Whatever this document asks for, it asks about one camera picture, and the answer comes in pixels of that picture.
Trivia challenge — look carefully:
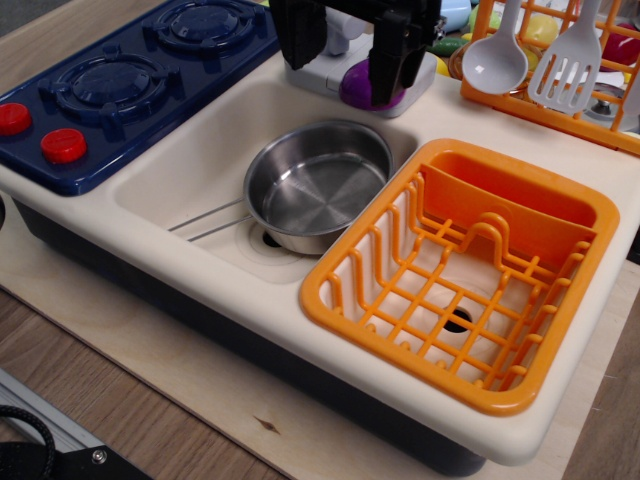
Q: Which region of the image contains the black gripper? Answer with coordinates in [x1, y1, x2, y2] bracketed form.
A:
[269, 0, 442, 107]

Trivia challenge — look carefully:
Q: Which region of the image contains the purple toy eggplant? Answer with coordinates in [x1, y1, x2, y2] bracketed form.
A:
[339, 59, 405, 111]

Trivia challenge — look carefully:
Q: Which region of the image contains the stainless steel pan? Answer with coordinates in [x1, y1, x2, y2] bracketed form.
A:
[169, 120, 394, 255]

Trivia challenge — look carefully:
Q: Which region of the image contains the grey toy faucet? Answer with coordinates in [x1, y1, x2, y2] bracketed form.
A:
[285, 8, 437, 118]

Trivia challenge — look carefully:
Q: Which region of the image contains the grey plastic spoon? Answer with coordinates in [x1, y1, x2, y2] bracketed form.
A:
[462, 0, 528, 95]

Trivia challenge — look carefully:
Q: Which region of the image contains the grey plastic slotted spatula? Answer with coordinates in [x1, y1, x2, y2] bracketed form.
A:
[528, 0, 602, 115]

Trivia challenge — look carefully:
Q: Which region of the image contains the blue toy stove top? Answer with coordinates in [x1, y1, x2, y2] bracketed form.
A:
[1, 1, 279, 196]

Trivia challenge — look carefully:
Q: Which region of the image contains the orange dish drainer basket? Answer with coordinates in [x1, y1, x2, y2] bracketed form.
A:
[299, 139, 619, 416]

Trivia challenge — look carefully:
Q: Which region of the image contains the cream toy kitchen sink unit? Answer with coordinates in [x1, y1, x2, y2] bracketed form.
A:
[1, 58, 639, 479]

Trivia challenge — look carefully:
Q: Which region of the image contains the orange utensil rack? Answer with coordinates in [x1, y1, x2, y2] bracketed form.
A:
[461, 1, 639, 155]

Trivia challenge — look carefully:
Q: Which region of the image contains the red stove knob right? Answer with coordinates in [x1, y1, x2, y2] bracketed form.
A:
[40, 128, 88, 164]

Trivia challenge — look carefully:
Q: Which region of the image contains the red stove knob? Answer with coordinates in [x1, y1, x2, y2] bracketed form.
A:
[0, 103, 33, 137]
[40, 128, 88, 164]

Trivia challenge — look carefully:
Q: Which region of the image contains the red stove knob left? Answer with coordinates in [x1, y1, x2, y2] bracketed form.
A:
[0, 103, 33, 137]

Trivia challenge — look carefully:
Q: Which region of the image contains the black metal bracket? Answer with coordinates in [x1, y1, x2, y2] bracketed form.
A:
[51, 445, 151, 480]

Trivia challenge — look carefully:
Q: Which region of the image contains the black cable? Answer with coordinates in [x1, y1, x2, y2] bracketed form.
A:
[0, 404, 57, 480]

